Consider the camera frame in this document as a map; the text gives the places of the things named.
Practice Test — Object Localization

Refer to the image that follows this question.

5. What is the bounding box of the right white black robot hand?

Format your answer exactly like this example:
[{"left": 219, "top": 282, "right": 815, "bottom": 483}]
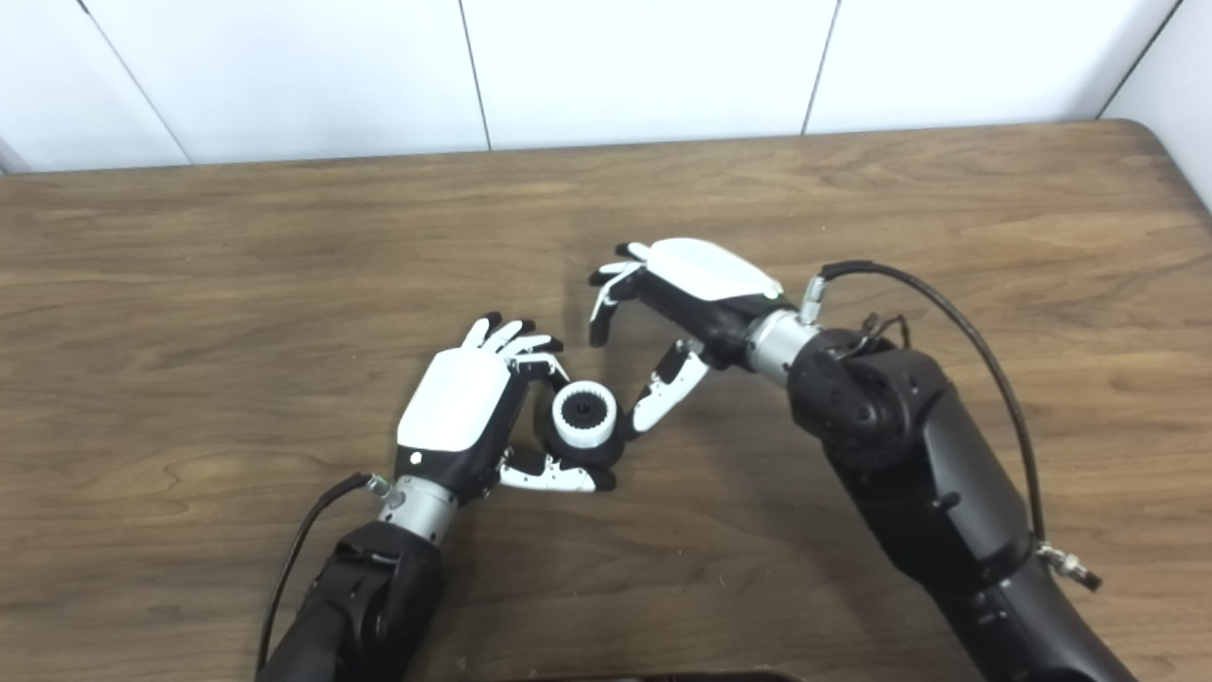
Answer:
[{"left": 587, "top": 238, "right": 796, "bottom": 437}]

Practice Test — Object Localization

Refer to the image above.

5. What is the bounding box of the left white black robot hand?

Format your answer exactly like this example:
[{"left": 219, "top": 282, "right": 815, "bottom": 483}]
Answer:
[{"left": 394, "top": 313, "right": 617, "bottom": 508}]

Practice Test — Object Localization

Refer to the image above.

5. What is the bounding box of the round black part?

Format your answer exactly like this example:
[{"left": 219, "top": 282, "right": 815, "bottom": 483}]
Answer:
[{"left": 533, "top": 377, "right": 628, "bottom": 472}]

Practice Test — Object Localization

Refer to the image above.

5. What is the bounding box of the white ring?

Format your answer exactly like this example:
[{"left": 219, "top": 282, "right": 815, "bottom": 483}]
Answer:
[{"left": 552, "top": 380, "right": 618, "bottom": 450}]

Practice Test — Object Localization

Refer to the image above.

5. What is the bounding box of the dark robot torso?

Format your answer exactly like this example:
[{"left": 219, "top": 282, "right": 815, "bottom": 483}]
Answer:
[{"left": 492, "top": 671, "right": 806, "bottom": 682}]

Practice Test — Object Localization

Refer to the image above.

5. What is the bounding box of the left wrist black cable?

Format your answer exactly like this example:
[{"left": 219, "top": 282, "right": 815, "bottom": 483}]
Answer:
[{"left": 254, "top": 472, "right": 394, "bottom": 678}]

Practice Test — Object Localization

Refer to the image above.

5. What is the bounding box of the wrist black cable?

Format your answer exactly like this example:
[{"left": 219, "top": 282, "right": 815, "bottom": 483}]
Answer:
[
  {"left": 800, "top": 260, "right": 1104, "bottom": 593},
  {"left": 254, "top": 472, "right": 394, "bottom": 678}
]

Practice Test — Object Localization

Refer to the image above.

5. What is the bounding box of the thin black wire loop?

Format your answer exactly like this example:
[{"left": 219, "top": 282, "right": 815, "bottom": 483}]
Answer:
[{"left": 838, "top": 313, "right": 912, "bottom": 359}]

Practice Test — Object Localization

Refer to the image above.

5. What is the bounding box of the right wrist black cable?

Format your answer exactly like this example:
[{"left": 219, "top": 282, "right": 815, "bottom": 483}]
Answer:
[{"left": 800, "top": 260, "right": 1104, "bottom": 593}]

